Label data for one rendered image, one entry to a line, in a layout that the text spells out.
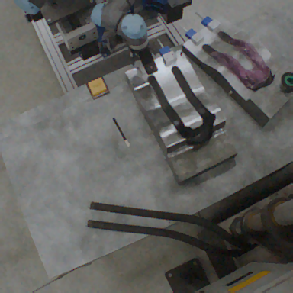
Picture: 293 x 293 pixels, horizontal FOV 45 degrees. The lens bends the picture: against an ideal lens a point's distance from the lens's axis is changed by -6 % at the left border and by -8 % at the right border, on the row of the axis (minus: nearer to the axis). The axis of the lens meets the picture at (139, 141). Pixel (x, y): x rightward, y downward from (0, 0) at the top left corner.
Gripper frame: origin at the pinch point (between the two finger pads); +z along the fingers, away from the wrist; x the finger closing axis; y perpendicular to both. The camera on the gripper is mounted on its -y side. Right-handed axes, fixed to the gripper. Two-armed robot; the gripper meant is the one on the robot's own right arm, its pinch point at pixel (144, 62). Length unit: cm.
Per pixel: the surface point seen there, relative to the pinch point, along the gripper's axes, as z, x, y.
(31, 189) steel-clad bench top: 2, 64, -25
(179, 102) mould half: 3.7, -5.3, -20.0
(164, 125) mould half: -2.1, 4.5, -26.4
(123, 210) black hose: -3, 32, -48
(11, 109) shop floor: 90, 88, 45
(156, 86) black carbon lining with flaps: 5.1, 0.1, -9.5
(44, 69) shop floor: 97, 57, 62
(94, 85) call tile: 8.4, 22.4, 3.8
